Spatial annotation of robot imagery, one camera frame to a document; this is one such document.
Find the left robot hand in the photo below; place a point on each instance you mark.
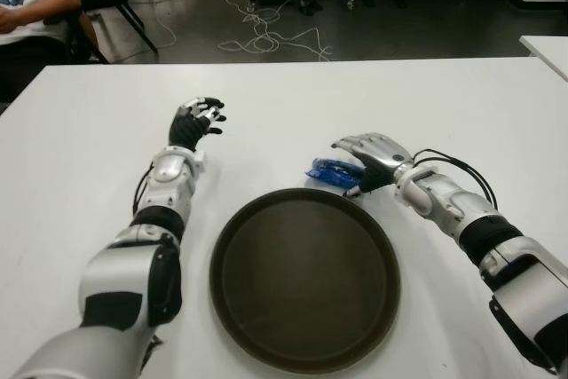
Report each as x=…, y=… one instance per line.
x=186, y=128

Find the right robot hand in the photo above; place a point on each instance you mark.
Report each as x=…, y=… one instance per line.
x=381, y=150

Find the blue Oreo packet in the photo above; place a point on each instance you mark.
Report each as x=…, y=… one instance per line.
x=330, y=172

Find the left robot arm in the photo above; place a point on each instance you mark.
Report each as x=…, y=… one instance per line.
x=164, y=183

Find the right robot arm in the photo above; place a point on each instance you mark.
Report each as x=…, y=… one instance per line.
x=444, y=201

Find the round dark brown tray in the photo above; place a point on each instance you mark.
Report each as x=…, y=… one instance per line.
x=306, y=277

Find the white side table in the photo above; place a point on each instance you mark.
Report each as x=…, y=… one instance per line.
x=550, y=48

